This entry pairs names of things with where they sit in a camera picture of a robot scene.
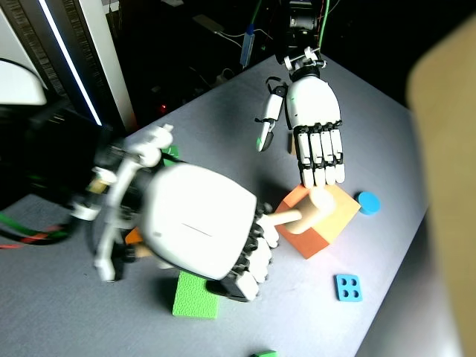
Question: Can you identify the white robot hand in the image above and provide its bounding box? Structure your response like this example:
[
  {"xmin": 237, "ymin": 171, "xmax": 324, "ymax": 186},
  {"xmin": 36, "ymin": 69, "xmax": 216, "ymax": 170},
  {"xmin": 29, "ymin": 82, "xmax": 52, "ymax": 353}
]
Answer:
[
  {"xmin": 255, "ymin": 75, "xmax": 346, "ymax": 189},
  {"xmin": 141, "ymin": 162, "xmax": 280, "ymax": 303}
]

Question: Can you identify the light blue flat connector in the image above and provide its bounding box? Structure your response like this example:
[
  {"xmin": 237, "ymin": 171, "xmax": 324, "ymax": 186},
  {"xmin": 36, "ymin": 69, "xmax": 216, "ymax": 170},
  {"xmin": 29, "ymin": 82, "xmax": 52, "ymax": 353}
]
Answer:
[{"xmin": 239, "ymin": 22, "xmax": 257, "ymax": 68}]

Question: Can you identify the large orange wooden cube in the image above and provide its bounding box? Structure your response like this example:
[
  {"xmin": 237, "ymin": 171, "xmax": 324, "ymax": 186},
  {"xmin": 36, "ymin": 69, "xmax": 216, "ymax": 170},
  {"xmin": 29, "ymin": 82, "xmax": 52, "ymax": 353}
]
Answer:
[{"xmin": 274, "ymin": 184, "xmax": 361, "ymax": 260}]

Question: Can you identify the white post with light strip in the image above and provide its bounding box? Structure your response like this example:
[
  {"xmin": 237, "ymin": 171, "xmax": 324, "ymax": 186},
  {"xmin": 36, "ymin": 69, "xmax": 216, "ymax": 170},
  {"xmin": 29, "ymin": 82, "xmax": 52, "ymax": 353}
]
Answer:
[{"xmin": 36, "ymin": 0, "xmax": 137, "ymax": 131}]

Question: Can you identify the orange hexagon block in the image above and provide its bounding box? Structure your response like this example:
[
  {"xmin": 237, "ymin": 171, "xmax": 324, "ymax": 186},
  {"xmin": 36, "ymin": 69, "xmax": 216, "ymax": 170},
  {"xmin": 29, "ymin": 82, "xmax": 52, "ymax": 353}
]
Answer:
[{"xmin": 125, "ymin": 227, "xmax": 145, "ymax": 246}]

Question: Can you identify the blue round disc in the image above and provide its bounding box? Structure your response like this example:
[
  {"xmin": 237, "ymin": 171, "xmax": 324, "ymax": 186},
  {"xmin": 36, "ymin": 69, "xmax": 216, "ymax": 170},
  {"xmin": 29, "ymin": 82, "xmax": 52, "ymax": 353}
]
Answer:
[{"xmin": 357, "ymin": 191, "xmax": 382, "ymax": 216}]

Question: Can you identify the blurry beige object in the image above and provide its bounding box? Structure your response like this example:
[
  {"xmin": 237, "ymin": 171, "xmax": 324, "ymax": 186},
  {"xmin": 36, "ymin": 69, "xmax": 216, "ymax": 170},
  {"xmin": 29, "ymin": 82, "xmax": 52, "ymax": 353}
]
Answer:
[{"xmin": 405, "ymin": 14, "xmax": 476, "ymax": 357}]

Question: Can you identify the grey table cloth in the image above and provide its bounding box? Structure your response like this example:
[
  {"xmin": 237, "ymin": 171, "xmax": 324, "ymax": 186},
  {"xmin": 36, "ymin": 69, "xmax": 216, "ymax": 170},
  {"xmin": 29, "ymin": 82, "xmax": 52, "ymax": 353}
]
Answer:
[{"xmin": 0, "ymin": 54, "xmax": 432, "ymax": 357}]

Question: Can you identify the small green number cube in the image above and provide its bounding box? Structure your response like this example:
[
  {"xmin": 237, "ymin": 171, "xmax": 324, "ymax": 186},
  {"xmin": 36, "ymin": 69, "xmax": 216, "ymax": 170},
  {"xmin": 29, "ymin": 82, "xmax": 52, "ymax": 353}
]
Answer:
[{"xmin": 160, "ymin": 145, "xmax": 180, "ymax": 167}]

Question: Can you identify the white power strip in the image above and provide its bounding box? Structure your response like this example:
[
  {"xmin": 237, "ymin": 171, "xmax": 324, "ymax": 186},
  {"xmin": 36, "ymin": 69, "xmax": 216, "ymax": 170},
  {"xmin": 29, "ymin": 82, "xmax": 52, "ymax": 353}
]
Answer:
[{"xmin": 193, "ymin": 13, "xmax": 227, "ymax": 36}]

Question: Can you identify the wooden mallet with white grip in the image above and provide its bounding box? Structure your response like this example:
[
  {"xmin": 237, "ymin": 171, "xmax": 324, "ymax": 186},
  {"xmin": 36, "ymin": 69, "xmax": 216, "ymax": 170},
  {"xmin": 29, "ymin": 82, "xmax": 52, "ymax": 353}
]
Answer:
[{"xmin": 135, "ymin": 187, "xmax": 338, "ymax": 260}]

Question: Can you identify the green textured square block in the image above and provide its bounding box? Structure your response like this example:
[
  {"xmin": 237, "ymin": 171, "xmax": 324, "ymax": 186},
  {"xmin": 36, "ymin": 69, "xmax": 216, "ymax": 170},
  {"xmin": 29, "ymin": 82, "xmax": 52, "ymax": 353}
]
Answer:
[{"xmin": 172, "ymin": 270, "xmax": 221, "ymax": 320}]

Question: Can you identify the blue four-hole square block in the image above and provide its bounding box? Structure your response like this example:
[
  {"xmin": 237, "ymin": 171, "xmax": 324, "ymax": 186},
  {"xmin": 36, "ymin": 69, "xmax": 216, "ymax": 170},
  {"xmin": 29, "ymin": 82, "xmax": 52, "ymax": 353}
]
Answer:
[{"xmin": 333, "ymin": 274, "xmax": 364, "ymax": 302}]

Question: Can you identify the green cable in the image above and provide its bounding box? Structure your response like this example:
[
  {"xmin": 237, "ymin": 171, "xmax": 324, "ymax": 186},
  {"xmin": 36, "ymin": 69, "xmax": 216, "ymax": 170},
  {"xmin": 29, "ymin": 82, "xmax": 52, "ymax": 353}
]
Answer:
[
  {"xmin": 249, "ymin": 0, "xmax": 263, "ymax": 26},
  {"xmin": 318, "ymin": 0, "xmax": 332, "ymax": 51}
]

